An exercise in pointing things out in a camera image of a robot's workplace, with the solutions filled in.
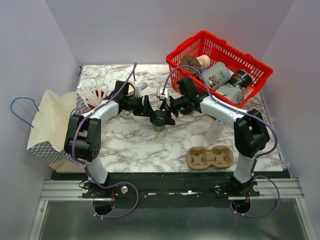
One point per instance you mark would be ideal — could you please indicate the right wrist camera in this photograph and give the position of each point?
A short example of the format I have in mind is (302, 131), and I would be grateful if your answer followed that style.
(163, 95)

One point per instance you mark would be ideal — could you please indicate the clear plastic bottle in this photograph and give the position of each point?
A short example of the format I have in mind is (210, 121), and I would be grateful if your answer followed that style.
(214, 132)

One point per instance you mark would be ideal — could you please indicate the grey crumpled pouch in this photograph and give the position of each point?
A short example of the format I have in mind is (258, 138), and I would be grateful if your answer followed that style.
(233, 94)

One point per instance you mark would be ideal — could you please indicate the paper takeout bag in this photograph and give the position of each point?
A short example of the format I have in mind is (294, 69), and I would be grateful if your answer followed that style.
(49, 128)

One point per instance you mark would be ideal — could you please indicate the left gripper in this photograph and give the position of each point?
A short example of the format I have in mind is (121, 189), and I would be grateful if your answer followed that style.
(145, 110)

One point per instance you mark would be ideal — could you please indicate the stack of black lids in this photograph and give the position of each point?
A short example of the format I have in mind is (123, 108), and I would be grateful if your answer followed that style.
(187, 111)

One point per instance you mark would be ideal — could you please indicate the pink patterned cup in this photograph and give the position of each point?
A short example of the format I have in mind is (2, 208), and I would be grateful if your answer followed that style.
(204, 61)

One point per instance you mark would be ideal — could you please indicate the grey coffee bag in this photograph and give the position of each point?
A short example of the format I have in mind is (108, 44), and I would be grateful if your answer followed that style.
(217, 75)

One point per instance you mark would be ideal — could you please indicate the black coffee can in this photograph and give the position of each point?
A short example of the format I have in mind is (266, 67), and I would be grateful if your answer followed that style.
(240, 79)

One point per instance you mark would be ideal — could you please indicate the cardboard cup carrier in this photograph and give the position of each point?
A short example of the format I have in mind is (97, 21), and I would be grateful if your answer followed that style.
(201, 158)

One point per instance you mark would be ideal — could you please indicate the red ribbed cup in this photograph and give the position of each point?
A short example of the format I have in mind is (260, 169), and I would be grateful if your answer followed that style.
(100, 96)

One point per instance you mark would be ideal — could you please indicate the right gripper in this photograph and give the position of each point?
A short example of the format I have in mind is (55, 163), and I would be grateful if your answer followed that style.
(168, 120)

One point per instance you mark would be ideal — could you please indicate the brown cardboard disc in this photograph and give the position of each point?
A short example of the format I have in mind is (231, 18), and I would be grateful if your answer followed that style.
(188, 60)

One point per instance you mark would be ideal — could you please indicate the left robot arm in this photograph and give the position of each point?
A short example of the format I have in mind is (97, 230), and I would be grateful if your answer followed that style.
(83, 136)

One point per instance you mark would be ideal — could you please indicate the red plastic basket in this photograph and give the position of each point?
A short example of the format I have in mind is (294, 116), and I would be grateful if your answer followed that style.
(205, 43)

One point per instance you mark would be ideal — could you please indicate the white straws bundle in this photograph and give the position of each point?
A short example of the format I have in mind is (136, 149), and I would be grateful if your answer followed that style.
(88, 91)

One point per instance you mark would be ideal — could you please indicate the black coffee lid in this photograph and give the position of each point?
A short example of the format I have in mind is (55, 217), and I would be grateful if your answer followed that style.
(158, 119)

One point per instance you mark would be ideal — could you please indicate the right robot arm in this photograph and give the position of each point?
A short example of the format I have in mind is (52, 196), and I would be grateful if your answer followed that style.
(250, 133)

